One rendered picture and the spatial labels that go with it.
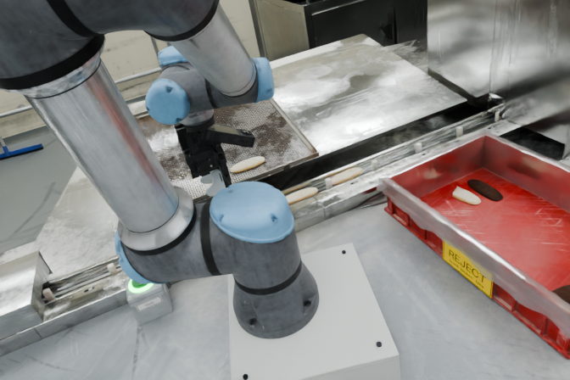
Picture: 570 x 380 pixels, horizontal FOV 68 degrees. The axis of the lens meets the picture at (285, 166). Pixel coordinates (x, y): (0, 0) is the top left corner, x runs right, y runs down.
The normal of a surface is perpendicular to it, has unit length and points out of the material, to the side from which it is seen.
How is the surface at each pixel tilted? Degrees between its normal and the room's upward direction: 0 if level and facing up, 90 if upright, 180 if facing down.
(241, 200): 7
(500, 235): 0
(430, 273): 0
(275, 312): 73
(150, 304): 90
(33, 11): 110
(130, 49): 90
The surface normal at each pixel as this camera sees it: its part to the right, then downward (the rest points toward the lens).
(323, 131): -0.11, -0.75
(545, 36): -0.91, 0.34
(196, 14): 0.70, 0.69
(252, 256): 0.00, 0.53
